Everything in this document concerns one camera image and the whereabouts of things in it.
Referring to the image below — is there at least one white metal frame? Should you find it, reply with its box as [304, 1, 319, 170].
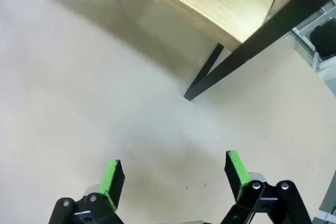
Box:
[290, 5, 336, 72]

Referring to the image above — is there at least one wooden table with black legs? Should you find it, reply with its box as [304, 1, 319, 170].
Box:
[184, 0, 336, 101]

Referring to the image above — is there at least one grey metal post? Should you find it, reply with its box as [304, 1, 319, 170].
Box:
[313, 168, 336, 224]

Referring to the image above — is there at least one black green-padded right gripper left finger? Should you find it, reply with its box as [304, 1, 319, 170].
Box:
[48, 158, 126, 224]

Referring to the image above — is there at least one black box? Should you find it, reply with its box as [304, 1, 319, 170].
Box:
[309, 23, 336, 57]

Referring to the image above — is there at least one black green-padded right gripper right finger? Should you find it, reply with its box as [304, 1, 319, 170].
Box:
[220, 150, 313, 224]

